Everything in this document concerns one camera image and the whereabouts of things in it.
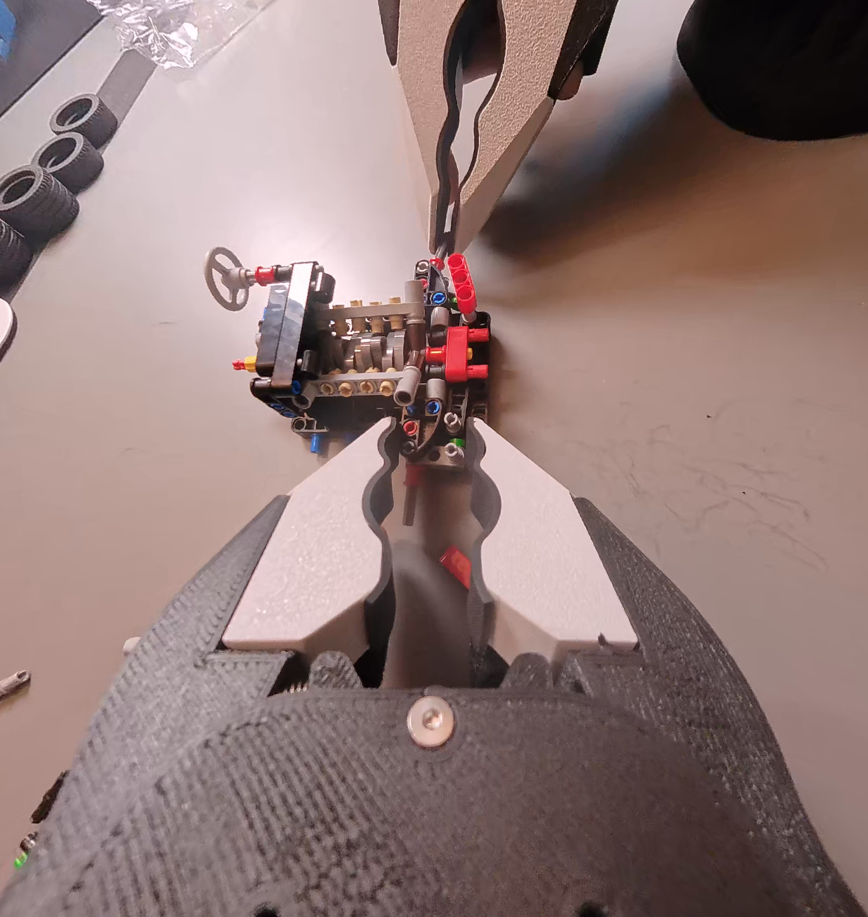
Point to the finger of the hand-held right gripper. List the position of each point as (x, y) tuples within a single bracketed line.
[(423, 71), (527, 86)]

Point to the empty clear plastic bag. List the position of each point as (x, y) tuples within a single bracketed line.
[(154, 36)]

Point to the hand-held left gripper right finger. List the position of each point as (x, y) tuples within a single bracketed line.
[(555, 573)]

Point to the grey lego pin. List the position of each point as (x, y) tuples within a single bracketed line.
[(7, 685)]

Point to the red lego beam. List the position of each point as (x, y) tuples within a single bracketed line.
[(462, 283), (457, 566)]

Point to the lego car chassis assembly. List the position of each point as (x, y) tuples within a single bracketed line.
[(290, 337)]

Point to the person's right hand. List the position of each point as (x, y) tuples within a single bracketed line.
[(485, 50)]

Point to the green and black lego piece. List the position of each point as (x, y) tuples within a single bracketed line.
[(22, 856)]

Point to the black lego pin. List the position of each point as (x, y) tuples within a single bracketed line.
[(47, 802)]

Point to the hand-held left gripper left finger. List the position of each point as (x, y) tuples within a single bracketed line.
[(312, 573)]

